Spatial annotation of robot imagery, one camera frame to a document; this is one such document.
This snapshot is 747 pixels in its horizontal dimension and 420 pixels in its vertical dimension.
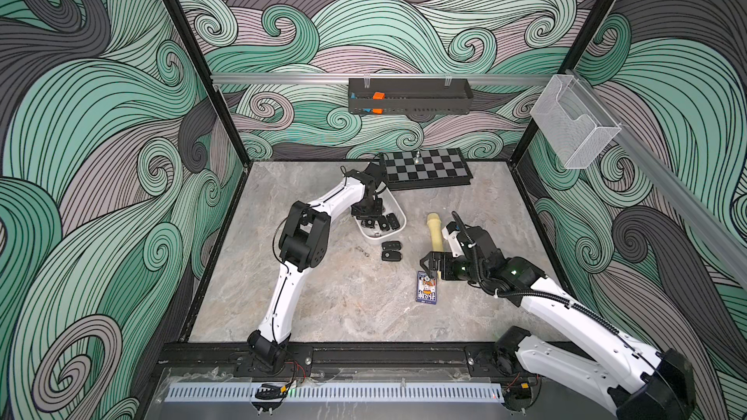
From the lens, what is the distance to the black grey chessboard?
113 cm

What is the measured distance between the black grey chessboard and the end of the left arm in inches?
6.9

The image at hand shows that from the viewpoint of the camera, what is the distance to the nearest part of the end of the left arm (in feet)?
2.54
